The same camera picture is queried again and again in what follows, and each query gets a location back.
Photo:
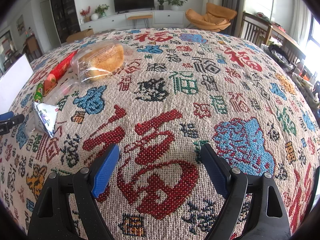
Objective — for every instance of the small potted plant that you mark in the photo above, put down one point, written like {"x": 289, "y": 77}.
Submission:
{"x": 161, "y": 5}

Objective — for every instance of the black display cabinet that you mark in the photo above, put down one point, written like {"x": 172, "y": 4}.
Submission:
{"x": 63, "y": 10}

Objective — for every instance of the bread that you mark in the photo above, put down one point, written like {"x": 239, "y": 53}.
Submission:
{"x": 105, "y": 55}

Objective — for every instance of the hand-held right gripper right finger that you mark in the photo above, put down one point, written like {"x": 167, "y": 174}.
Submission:
{"x": 216, "y": 170}

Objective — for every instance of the green candy packet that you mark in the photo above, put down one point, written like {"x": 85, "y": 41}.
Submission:
{"x": 38, "y": 93}

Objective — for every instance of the black television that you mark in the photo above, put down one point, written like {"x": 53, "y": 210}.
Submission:
{"x": 133, "y": 0}

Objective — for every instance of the red sausage packet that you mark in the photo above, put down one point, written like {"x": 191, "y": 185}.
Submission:
{"x": 61, "y": 67}

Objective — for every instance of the brown wooden furniture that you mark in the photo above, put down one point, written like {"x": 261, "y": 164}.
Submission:
{"x": 33, "y": 46}

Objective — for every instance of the wooden stool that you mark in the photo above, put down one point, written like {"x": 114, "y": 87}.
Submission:
{"x": 138, "y": 17}

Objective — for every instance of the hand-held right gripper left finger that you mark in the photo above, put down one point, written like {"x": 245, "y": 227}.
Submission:
{"x": 105, "y": 170}

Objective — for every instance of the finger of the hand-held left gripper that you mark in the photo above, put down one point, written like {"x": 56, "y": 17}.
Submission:
{"x": 6, "y": 116}
{"x": 11, "y": 123}

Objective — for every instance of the silver snack packet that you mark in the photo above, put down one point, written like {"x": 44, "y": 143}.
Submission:
{"x": 45, "y": 116}

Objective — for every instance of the large green potted plant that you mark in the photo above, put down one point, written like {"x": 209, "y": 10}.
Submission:
{"x": 176, "y": 1}

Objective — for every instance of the white curtain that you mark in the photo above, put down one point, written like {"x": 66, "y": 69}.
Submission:
{"x": 300, "y": 17}

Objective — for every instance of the white tv cabinet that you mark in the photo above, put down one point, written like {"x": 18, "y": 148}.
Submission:
{"x": 170, "y": 17}

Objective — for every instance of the wall picture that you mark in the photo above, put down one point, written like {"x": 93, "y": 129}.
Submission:
{"x": 20, "y": 25}

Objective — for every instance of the white round vase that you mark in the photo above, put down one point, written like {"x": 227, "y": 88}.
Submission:
{"x": 94, "y": 17}

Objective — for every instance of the dark wooden chair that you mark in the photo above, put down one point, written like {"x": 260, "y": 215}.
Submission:
{"x": 252, "y": 27}

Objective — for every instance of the red flowers in vase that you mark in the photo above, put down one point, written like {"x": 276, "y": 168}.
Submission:
{"x": 85, "y": 13}

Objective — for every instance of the orange lounge chair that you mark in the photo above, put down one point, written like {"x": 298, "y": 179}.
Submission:
{"x": 207, "y": 17}

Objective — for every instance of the white cardboard box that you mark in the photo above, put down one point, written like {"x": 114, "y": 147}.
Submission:
{"x": 15, "y": 80}

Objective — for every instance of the pile of household clutter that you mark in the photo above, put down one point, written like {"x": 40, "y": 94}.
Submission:
{"x": 297, "y": 72}

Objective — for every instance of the green plant in vase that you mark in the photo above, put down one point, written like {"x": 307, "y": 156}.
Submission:
{"x": 102, "y": 10}

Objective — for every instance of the brown cardboard box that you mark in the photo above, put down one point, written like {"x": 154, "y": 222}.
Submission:
{"x": 80, "y": 35}

